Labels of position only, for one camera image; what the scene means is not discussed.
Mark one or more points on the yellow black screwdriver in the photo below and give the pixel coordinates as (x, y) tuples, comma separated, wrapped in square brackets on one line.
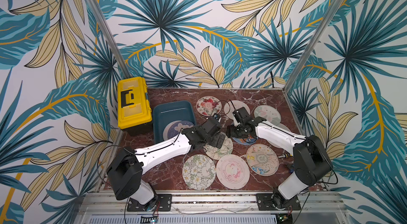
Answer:
[(285, 155)]

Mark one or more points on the unicorn on moon coaster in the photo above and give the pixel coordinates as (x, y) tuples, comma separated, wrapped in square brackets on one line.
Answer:
[(230, 106)]

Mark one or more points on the blue denim cartoon coaster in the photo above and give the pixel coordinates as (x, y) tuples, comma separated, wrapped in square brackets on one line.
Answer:
[(245, 141)]

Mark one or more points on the aluminium front rail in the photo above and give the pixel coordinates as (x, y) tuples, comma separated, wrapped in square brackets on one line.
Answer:
[(184, 202)]

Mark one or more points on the cream cat flower coaster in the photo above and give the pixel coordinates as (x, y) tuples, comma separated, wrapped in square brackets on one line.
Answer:
[(280, 136)]

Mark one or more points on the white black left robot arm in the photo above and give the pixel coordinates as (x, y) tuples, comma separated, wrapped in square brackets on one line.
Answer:
[(129, 165)]

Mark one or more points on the cream blue doodle coaster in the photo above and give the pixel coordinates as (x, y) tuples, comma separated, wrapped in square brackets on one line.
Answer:
[(262, 160)]

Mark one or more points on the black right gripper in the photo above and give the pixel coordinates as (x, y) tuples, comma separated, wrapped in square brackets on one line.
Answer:
[(241, 119)]

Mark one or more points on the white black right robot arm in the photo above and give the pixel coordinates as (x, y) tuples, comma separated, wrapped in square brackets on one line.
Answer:
[(311, 161)]

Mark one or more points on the teal plastic storage box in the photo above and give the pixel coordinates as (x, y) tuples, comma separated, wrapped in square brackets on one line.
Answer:
[(165, 113)]

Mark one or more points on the green outline bear coaster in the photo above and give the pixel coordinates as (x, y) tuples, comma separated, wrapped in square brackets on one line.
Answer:
[(218, 153)]

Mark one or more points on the yellow plastic toolbox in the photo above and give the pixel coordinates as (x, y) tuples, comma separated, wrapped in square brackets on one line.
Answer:
[(134, 109)]

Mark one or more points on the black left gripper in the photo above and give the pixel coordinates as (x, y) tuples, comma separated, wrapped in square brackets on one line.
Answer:
[(215, 143)]

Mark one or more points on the green white flower coaster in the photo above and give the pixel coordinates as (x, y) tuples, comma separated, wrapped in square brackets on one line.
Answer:
[(199, 172)]

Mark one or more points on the floral rose coaster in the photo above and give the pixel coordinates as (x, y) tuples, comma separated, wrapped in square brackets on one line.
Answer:
[(208, 105)]

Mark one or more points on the green bunny coaster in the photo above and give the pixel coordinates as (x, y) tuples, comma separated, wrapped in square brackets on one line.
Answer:
[(269, 113)]

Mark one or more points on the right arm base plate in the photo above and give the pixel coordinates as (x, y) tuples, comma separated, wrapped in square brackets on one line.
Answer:
[(271, 201)]

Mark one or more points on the silver aluminium corner post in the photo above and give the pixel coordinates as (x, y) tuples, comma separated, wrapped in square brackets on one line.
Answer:
[(330, 13)]

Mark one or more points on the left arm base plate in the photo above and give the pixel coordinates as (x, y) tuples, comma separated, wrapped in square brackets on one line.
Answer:
[(160, 203)]

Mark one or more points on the dark blue bunny coaster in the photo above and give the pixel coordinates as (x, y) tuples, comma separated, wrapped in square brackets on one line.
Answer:
[(174, 128)]

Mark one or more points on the silver aluminium left post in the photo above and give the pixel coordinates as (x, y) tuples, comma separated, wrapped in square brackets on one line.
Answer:
[(100, 19)]

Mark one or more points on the pink unicorn ring coaster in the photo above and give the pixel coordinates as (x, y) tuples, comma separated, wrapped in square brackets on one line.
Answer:
[(233, 172)]

